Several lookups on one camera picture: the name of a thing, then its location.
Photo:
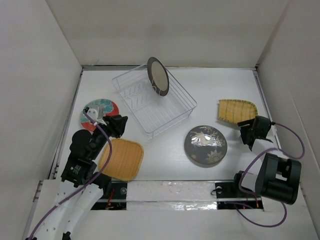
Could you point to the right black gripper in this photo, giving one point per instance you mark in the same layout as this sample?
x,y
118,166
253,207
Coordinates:
x,y
243,130

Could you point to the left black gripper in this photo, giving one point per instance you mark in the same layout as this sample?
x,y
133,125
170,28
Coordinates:
x,y
116,124

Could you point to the yellow fan-shaped bamboo plate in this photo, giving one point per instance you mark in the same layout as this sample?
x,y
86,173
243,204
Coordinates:
x,y
235,110

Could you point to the dark rimmed cream plate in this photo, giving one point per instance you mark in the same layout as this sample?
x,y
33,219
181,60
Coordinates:
x,y
158,76

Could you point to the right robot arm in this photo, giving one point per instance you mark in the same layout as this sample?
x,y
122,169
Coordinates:
x,y
279,174

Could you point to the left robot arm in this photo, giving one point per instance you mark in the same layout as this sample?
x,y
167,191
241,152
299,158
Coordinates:
x,y
81,184

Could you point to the colourful red teal plate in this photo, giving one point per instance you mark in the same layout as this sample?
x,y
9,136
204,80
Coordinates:
x,y
110,109

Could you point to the square woven bamboo tray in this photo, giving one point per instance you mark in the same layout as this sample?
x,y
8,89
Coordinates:
x,y
122,160

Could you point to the black plate with deer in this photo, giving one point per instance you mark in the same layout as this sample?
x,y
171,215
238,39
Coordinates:
x,y
205,146

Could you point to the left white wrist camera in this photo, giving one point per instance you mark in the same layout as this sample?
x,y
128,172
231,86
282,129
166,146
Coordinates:
x,y
96,113

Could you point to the white wire dish rack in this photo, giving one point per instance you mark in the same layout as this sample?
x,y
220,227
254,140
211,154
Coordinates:
x,y
154,113

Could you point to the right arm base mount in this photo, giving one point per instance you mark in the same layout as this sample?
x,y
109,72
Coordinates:
x,y
230,197

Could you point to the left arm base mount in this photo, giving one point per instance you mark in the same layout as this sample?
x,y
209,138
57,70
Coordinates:
x,y
116,200

